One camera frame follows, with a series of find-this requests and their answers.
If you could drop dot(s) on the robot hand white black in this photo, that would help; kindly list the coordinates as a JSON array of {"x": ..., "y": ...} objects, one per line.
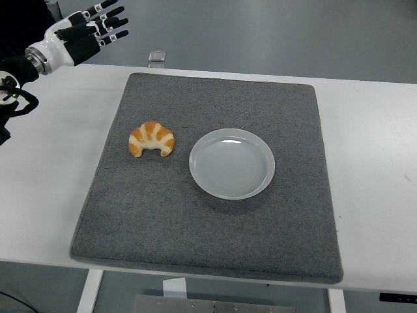
[{"x": 58, "y": 39}]

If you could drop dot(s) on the croissant bread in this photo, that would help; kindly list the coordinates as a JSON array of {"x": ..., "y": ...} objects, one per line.
[{"x": 151, "y": 135}]

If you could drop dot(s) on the grey round plate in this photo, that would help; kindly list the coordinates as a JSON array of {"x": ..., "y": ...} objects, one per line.
[{"x": 232, "y": 164}]

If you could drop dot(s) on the grey metal plate with screws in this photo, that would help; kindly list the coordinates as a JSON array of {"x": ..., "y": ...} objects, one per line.
[{"x": 211, "y": 304}]

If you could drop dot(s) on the black bulky object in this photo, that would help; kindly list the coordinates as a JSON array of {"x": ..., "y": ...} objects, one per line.
[{"x": 19, "y": 19}]

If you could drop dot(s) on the small clear square floor box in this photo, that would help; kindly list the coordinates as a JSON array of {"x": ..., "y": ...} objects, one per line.
[{"x": 157, "y": 56}]

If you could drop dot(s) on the grey felt mat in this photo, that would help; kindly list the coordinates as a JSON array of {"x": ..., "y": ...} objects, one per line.
[{"x": 195, "y": 228}]

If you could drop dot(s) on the white table leg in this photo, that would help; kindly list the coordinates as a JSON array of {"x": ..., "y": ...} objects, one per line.
[
  {"x": 337, "y": 301},
  {"x": 89, "y": 291}
]

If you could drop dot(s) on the black desk control panel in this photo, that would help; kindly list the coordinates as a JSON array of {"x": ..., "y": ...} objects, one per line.
[{"x": 399, "y": 297}]

